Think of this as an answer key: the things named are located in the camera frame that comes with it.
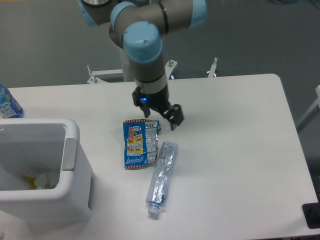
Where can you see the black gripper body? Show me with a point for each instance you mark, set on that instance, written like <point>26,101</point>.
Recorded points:
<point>153,100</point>

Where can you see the blue snack wrapper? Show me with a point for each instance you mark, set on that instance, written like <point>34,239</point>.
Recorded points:
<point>140,142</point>

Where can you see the crushed clear plastic bottle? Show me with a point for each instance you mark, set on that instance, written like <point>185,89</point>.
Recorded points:
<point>162,174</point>

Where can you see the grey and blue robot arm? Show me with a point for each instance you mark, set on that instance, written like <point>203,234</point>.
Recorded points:
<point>138,27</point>

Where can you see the white trash can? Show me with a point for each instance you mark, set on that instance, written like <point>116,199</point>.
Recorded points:
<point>44,143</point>

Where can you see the crumpled white tissue trash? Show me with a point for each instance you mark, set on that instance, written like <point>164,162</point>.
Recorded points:
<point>41,179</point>

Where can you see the blue labelled water bottle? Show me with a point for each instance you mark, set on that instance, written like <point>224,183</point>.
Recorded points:
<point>9,106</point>

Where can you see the black clamp at table edge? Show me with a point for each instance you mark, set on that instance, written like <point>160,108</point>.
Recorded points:
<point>311,213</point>

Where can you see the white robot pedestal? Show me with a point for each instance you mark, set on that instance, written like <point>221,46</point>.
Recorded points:
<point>125,73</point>

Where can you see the white frame at right edge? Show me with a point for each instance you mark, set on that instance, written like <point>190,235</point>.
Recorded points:
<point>310,113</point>

